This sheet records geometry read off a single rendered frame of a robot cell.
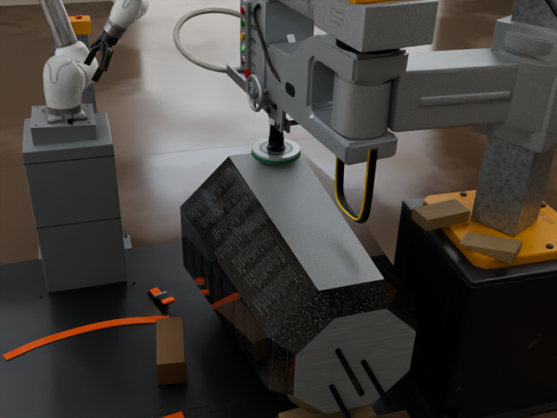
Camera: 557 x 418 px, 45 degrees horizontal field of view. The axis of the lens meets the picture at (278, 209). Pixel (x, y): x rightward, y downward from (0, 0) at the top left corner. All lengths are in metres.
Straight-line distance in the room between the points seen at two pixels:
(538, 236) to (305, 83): 1.06
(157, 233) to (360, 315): 2.01
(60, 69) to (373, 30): 1.67
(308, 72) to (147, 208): 2.11
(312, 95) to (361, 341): 0.86
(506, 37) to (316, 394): 1.36
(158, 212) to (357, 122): 2.22
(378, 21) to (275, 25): 0.76
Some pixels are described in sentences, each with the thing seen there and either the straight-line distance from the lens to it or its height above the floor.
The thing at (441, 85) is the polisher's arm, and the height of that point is 1.39.
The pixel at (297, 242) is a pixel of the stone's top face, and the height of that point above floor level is 0.80.
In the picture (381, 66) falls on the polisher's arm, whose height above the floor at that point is 1.47.
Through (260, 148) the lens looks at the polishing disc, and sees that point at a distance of 2.96.
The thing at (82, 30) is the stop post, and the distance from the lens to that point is 4.14.
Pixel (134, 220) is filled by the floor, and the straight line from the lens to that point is 4.12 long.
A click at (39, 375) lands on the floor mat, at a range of 3.16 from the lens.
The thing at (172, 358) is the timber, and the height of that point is 0.13.
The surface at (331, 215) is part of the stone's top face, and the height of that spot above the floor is 0.80.
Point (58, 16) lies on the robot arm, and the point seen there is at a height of 1.30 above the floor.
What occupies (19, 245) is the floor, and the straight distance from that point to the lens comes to 4.04.
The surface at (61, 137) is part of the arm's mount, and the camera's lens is 3.24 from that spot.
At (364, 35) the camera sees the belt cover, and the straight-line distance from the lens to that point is 1.97.
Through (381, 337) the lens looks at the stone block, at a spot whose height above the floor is 0.62.
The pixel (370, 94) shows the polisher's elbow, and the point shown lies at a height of 1.38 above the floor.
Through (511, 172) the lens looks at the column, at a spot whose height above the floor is 1.03.
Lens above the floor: 2.14
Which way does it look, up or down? 31 degrees down
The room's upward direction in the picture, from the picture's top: 2 degrees clockwise
